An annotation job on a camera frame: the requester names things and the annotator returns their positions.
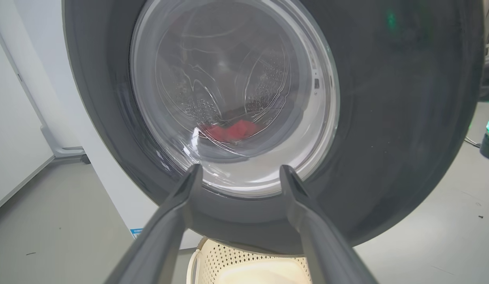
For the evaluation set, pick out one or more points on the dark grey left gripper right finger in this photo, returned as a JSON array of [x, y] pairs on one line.
[[315, 236]]

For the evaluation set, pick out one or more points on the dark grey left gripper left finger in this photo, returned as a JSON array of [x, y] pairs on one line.
[[165, 228]]

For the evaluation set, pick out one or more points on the red and white garment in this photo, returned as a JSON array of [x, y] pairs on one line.
[[232, 131]]

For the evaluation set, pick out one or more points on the dark round glass washer door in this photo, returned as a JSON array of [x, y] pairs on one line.
[[386, 118]]

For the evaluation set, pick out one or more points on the cream perforated laundry basket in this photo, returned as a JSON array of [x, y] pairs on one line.
[[244, 268]]

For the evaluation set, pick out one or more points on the white washing machine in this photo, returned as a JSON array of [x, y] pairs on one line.
[[70, 79]]

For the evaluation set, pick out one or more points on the blue energy label sticker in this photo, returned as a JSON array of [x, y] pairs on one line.
[[136, 232]]

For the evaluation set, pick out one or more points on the steel washer drum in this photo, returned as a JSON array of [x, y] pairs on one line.
[[212, 59]]

